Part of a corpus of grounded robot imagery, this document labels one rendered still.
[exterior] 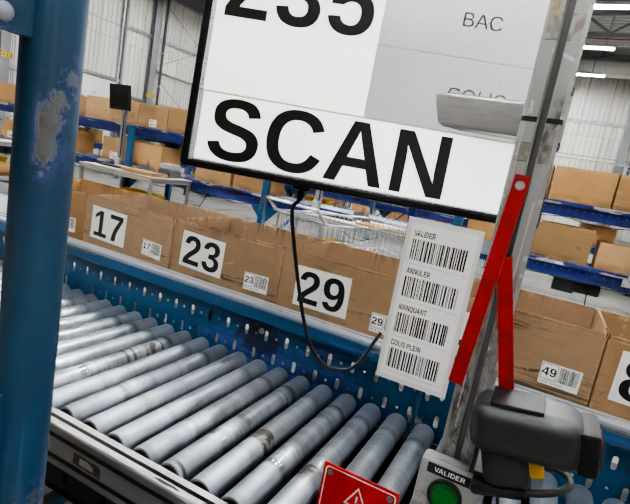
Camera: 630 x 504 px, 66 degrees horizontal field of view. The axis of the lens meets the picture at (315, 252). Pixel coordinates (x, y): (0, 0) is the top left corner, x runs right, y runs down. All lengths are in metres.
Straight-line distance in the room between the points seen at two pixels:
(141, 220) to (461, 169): 1.18
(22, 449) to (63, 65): 0.19
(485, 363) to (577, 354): 0.63
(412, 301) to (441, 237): 0.08
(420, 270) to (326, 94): 0.26
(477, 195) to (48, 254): 0.53
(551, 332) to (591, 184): 4.57
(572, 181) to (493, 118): 5.04
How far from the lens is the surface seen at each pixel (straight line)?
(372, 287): 1.24
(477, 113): 0.67
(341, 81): 0.67
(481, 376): 0.59
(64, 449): 1.04
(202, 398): 1.15
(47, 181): 0.26
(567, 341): 1.19
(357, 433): 1.12
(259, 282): 1.39
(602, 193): 5.71
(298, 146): 0.66
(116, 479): 0.96
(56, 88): 0.26
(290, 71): 0.68
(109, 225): 1.76
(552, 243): 5.44
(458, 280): 0.57
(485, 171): 0.67
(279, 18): 0.71
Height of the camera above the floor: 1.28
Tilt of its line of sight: 10 degrees down
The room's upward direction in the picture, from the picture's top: 10 degrees clockwise
